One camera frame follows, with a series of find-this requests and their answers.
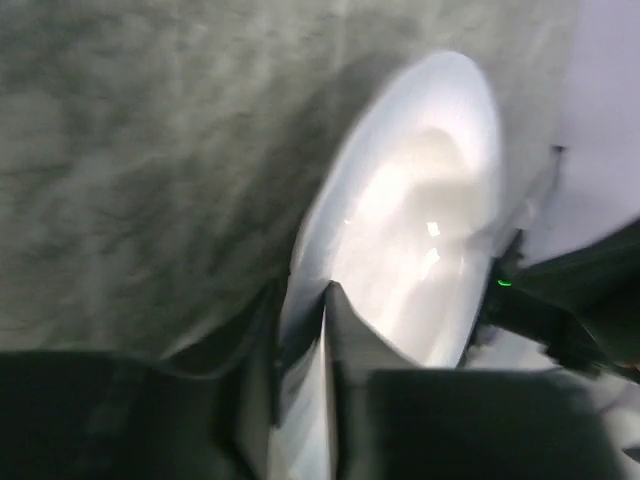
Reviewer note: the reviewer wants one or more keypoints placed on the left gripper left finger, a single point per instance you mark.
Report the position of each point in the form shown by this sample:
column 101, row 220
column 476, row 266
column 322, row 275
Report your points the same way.
column 205, row 414

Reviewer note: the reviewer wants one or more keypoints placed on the white ribbed deep plate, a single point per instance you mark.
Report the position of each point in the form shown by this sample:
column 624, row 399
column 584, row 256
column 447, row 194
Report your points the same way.
column 404, row 223

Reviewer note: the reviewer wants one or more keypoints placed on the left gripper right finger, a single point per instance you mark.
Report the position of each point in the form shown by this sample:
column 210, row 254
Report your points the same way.
column 398, row 421

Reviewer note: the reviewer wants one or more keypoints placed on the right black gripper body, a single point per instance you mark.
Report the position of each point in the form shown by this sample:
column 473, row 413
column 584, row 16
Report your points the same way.
column 582, row 306

